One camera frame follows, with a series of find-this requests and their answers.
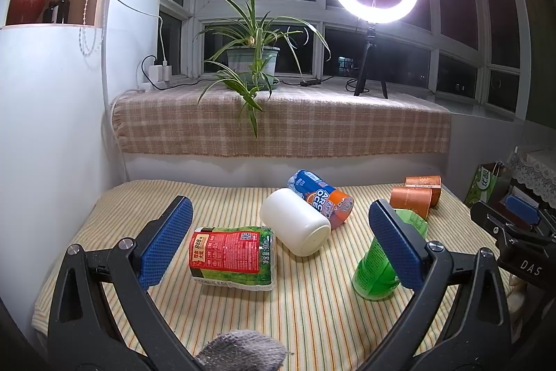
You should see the blue and orange printed cup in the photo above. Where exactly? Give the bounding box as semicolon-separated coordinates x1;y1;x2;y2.
287;169;354;230

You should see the white cup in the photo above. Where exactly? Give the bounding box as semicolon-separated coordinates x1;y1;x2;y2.
260;188;332;257

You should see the green plastic bottle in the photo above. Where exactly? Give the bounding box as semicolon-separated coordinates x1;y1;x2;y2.
352;209;429;301

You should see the grey knitted cloth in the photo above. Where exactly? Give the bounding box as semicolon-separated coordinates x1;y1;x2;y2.
195;330;289;371

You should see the spider plant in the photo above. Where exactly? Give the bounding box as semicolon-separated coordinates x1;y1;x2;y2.
193;0;333;140

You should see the person's right hand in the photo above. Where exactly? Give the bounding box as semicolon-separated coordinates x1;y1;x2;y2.
507;273;528;313

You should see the black tripod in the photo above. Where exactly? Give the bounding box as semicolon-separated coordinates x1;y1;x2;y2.
353;24;389;99

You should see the black cable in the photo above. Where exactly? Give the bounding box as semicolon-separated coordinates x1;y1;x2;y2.
167;76;301;90

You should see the orange paper cup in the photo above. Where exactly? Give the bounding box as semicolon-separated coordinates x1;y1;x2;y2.
404;175;442;207
389;186;433;220

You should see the white lace cloth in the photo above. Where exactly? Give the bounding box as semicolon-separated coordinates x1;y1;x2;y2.
509;147;556;204

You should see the yellow striped table cloth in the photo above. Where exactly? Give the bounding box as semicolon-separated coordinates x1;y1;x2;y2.
32;179;520;360

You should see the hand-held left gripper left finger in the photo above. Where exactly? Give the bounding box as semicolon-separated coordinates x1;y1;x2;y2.
47;195;205;371

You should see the beige checked cloth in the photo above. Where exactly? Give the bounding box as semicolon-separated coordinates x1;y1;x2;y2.
112;83;452;159

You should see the grey-green plant pot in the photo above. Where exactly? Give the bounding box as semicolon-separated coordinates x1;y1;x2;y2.
226;46;281;88

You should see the green paper bag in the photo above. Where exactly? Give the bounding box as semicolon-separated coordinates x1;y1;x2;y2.
464;161;514;207

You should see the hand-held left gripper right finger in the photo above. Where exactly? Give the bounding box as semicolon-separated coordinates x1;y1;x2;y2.
360;199;516;371

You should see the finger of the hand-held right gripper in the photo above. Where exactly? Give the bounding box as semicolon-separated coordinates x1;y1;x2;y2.
505;194;554;233
470;201;549;245

